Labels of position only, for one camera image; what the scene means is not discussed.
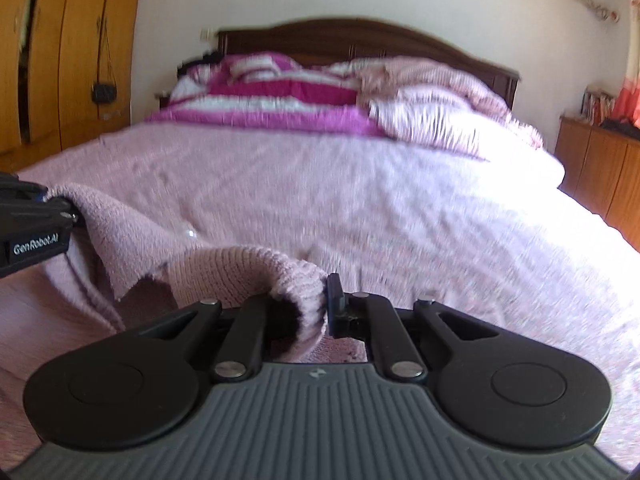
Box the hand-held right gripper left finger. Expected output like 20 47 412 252
122 295 273 381

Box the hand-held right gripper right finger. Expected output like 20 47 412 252
327 272 496 381

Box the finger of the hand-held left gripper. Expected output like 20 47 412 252
46 195 84 231

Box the pink cable-knit cardigan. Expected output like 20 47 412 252
42 182 329 364

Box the bed with pink floral bedspread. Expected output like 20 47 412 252
0 120 640 461

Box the small black handbag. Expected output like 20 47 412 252
91 82 117 107

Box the wooden wardrobe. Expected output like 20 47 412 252
0 0 147 161

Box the dark cloth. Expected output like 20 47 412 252
179 49 227 75

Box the magenta and white striped quilt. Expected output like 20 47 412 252
147 52 393 139

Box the pink checked pillow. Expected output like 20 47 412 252
320 56 547 162

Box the dark wooden headboard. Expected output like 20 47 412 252
216 19 522 111

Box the wooden side cabinet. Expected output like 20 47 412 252
555 115 640 255

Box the row of books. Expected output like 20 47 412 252
581 88 617 127

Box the black object on cabinet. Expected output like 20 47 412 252
599 118 640 142

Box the orange curtain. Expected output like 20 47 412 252
612 72 640 126

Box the floral wall decoration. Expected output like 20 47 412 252
581 0 622 25

